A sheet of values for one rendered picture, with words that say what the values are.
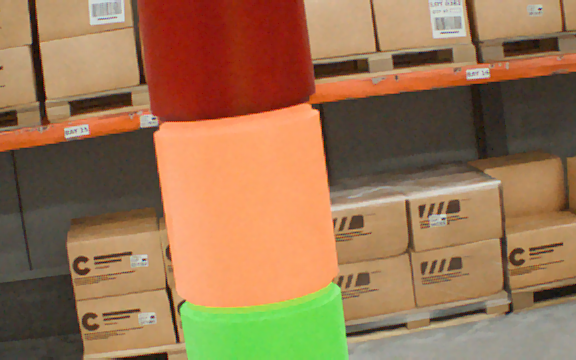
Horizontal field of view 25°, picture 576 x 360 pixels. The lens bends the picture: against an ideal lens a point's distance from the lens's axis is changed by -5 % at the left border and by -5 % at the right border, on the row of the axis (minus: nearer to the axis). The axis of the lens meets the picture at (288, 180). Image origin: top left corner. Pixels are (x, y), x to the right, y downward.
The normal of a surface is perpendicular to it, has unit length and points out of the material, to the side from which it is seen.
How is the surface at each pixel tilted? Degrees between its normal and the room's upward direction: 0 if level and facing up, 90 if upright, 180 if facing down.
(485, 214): 89
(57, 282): 38
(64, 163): 90
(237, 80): 90
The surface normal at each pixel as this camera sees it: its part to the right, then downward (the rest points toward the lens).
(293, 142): 0.65, 0.04
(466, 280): 0.12, 0.14
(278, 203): 0.43, 0.09
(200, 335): -0.75, 0.20
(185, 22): -0.32, 0.19
